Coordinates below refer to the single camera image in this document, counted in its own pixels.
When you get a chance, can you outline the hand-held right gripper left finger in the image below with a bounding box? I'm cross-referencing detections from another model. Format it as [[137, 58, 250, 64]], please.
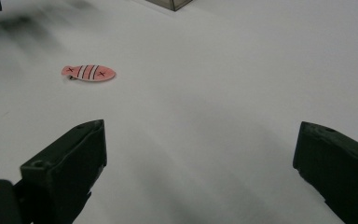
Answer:
[[20, 119, 108, 224]]

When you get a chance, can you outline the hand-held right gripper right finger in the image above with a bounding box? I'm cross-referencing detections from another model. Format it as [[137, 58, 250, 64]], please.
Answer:
[[292, 120, 358, 224]]

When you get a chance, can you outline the grey box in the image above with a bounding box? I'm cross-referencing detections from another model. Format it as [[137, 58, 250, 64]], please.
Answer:
[[145, 0, 194, 12]]

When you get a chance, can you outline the pink striped fish hair clip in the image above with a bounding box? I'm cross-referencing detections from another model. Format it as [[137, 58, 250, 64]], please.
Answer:
[[61, 64, 117, 83]]

